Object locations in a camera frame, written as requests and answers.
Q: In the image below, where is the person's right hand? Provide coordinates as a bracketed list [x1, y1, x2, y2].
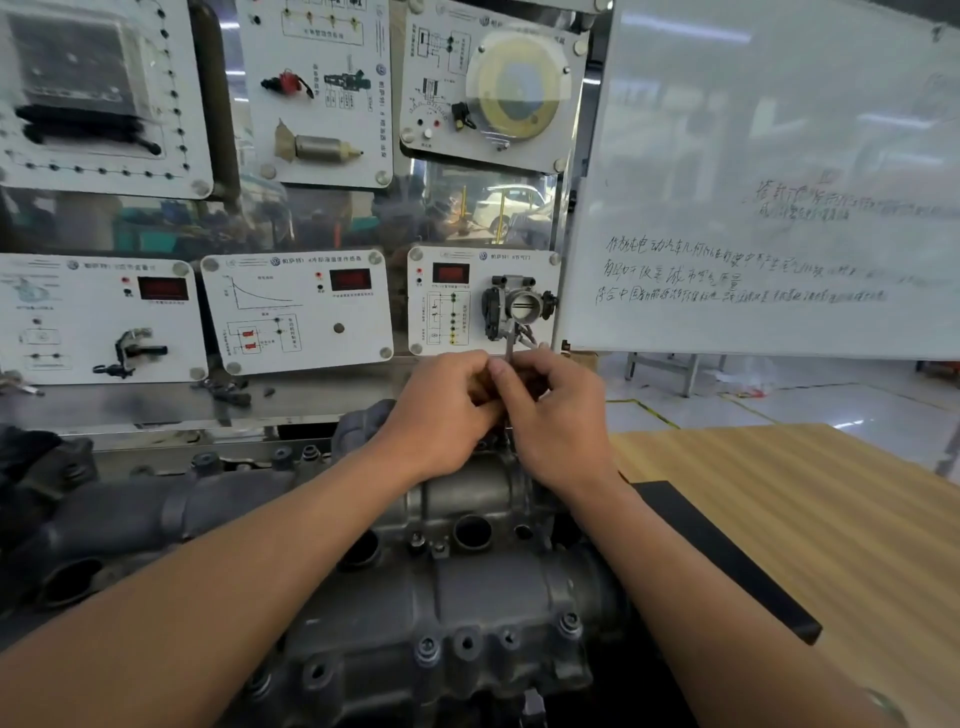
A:
[487, 348, 624, 500]

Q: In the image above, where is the person's left hand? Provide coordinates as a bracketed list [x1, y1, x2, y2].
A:
[374, 350, 511, 481]

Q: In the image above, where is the silver hex key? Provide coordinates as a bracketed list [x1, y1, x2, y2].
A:
[503, 322, 540, 451]

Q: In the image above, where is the grey metal engine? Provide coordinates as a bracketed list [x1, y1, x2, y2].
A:
[0, 401, 628, 728]

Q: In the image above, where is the person's right forearm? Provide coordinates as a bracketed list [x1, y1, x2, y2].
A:
[577, 472, 913, 728]

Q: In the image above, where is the person's left forearm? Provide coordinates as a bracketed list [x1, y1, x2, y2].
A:
[0, 442, 421, 728]

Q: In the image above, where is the white panel throttle body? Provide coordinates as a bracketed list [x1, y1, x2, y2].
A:
[407, 245, 562, 358]

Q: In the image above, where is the white panel curve graph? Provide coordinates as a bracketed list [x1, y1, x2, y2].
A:
[200, 249, 395, 376]

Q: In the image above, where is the black throttle body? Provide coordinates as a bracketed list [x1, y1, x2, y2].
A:
[481, 275, 560, 343]

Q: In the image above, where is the crumpled white plastic bag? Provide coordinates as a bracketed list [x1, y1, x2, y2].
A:
[719, 358, 778, 397]

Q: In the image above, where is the white panel brass filter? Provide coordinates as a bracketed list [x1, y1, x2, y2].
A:
[236, 0, 395, 189]

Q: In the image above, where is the yellow blue disc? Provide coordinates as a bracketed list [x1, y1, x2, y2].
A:
[476, 33, 564, 140]

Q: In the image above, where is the white sensor training panel board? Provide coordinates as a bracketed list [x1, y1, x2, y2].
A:
[0, 0, 601, 459]

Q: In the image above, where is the large whiteboard on stand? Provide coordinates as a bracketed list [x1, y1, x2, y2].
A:
[558, 0, 960, 399]

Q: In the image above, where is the white panel black lever sensor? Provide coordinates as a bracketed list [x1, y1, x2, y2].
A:
[0, 253, 209, 388]

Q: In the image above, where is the white panel yellow disc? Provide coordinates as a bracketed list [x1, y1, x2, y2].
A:
[399, 0, 590, 174]

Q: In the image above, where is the white panel control module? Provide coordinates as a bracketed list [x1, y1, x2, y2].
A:
[0, 0, 215, 200]

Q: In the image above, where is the clear cased control module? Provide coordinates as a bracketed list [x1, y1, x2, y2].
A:
[0, 11, 163, 155]

